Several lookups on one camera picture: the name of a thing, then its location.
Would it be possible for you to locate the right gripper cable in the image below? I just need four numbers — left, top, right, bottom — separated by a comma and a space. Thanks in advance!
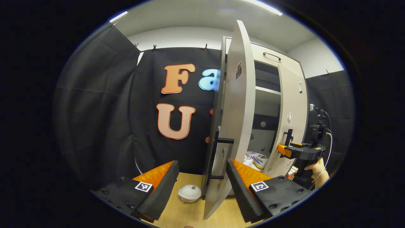
318, 109, 333, 170

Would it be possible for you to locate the black backdrop cloth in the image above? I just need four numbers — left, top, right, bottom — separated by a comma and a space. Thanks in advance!
304, 70, 355, 178
52, 24, 228, 190

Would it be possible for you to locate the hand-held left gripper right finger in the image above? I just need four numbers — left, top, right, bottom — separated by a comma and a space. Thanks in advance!
226, 158, 314, 224

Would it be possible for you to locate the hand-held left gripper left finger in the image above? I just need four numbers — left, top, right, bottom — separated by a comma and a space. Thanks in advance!
90, 160, 180, 224

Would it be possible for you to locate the white striped canvas shoe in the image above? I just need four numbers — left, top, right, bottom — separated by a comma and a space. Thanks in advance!
246, 151, 269, 170

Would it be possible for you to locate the white cabinet drawer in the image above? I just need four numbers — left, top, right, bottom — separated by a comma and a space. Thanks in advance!
251, 43, 302, 72

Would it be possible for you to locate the white shoe cabinet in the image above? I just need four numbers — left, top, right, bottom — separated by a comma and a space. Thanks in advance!
221, 36, 310, 178

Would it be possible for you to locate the white cabinet door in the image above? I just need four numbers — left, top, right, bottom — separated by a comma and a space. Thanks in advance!
262, 63, 309, 178
202, 20, 257, 220

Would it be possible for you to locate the white round cup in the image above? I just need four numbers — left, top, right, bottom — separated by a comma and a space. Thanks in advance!
178, 185, 202, 203

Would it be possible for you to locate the ceiling light strip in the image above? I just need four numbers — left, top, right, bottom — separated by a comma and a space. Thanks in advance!
109, 11, 128, 23

